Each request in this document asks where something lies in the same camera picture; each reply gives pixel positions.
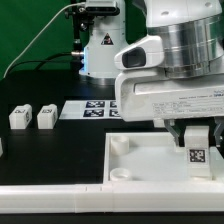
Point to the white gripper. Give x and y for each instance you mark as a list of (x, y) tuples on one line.
[(146, 93)]

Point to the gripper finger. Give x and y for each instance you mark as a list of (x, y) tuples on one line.
[(218, 131)]

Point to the white square tabletop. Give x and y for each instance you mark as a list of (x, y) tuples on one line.
[(150, 157)]

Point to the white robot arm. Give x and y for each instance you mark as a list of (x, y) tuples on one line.
[(177, 70)]

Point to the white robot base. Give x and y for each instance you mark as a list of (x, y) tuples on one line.
[(107, 36)]

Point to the white sheet with tags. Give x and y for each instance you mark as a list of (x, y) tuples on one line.
[(89, 109)]

